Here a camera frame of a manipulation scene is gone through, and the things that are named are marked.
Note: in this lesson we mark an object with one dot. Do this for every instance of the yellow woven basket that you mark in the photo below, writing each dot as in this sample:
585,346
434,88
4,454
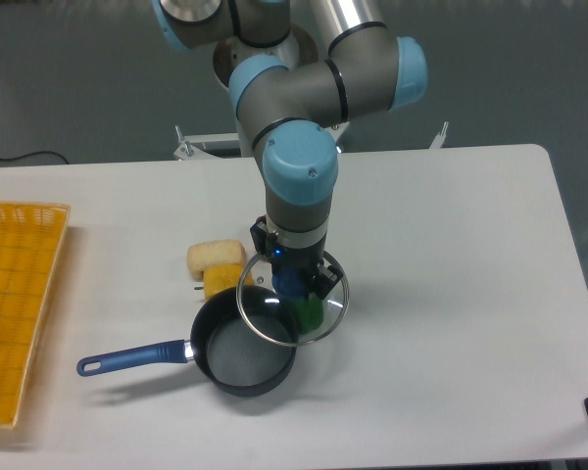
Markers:
31,240

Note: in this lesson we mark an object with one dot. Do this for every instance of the glass lid blue knob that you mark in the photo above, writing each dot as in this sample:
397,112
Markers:
269,314

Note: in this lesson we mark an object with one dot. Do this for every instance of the black saucepan blue handle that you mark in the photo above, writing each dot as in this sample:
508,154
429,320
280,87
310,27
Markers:
233,357

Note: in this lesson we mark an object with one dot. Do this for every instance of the yellow toy bread slice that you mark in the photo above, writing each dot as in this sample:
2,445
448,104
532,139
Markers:
221,277

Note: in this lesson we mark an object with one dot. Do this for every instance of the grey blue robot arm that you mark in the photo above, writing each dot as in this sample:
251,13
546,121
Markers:
285,110

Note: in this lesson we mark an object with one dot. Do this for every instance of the beige toy bread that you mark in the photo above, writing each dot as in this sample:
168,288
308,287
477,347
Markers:
203,255

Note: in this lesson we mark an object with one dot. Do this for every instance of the green toy vegetable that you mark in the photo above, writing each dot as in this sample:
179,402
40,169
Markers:
309,314

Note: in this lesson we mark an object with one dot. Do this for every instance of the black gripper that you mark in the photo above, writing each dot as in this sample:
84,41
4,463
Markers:
302,269

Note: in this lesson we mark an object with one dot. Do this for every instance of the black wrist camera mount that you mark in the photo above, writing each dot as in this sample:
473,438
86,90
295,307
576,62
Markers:
264,241

